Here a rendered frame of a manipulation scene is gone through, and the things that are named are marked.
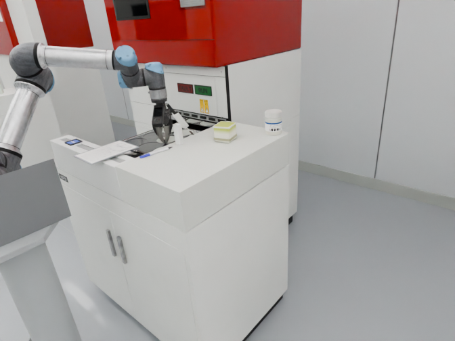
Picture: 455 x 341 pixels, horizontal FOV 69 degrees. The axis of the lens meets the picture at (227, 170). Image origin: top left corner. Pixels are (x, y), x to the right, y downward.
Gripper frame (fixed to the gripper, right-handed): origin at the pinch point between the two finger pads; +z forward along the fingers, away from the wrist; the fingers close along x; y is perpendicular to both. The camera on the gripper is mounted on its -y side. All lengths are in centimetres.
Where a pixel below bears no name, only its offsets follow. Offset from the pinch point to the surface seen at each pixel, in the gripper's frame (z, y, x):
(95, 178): 4.7, -24.5, 26.0
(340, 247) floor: 91, 25, -99
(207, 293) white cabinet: 40, -57, -17
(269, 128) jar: -8, -17, -47
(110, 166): -4.6, -34.9, 14.8
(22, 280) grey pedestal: 26, -57, 46
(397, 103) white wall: 17, 91, -159
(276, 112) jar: -15, -17, -50
